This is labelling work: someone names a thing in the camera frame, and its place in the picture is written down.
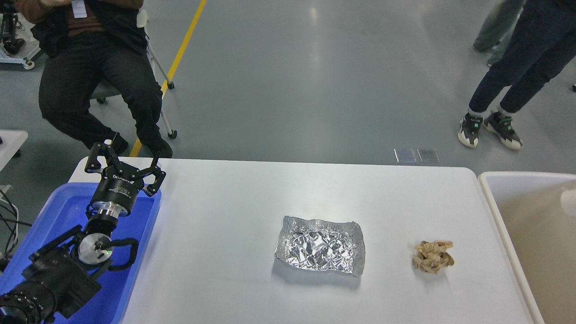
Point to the crumpled brown paper ball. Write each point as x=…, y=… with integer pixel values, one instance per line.
x=431, y=257

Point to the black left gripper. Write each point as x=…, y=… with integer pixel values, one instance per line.
x=117, y=191

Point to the beige plastic bin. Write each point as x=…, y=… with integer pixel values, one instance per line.
x=539, y=239

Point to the grey rolling chair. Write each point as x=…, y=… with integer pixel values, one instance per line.
x=105, y=89

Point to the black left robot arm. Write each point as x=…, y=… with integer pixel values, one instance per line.
x=63, y=274

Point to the crumpled aluminium foil tray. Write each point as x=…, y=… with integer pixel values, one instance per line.
x=320, y=245

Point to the white side table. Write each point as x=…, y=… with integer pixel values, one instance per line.
x=12, y=140

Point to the person in grey jeans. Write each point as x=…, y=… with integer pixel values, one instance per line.
x=497, y=28

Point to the right floor plate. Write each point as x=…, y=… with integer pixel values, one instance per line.
x=428, y=155

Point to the white cart with equipment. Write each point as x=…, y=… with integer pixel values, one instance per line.
x=18, y=46

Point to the left floor plate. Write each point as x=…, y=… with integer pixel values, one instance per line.
x=405, y=156

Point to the standing person in navy trousers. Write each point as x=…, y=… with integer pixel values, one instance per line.
x=541, y=45

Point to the seated person in black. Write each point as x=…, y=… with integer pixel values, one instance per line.
x=86, y=41

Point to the floor plate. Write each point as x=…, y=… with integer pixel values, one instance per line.
x=428, y=155
x=405, y=156

